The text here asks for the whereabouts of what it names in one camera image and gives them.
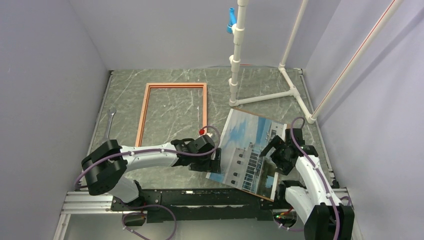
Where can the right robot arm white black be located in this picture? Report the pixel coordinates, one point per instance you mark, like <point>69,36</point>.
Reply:
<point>324,215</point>

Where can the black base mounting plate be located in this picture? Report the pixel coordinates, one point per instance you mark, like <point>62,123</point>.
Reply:
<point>208,204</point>

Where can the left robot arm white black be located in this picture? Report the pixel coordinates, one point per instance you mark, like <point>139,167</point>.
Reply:
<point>105,167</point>

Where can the silver open-end wrench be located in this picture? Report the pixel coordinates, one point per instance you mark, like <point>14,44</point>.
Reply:
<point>110,115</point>

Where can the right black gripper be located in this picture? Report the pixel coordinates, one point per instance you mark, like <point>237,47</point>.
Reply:
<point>284,167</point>

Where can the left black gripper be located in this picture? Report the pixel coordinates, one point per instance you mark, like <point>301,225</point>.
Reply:
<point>211,165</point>

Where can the orange wooden picture frame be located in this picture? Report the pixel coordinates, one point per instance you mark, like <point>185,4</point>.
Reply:
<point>169,85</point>

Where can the building and sky photo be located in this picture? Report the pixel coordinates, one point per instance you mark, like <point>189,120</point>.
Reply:
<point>243,138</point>

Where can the white PVC pipe stand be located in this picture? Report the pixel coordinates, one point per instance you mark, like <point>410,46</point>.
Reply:
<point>238,32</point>

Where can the blue pipe fitting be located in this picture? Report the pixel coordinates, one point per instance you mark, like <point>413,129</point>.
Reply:
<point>232,20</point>

